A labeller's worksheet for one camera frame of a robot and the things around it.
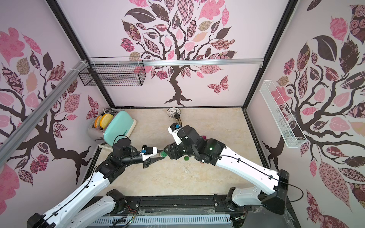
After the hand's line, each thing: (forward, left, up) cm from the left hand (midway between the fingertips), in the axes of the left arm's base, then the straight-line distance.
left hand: (161, 155), depth 70 cm
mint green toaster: (+21, +29, -4) cm, 36 cm away
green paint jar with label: (-1, -1, +4) cm, 4 cm away
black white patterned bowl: (+47, -1, -18) cm, 50 cm away
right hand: (0, -5, +6) cm, 8 cm away
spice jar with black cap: (+35, -6, -9) cm, 37 cm away
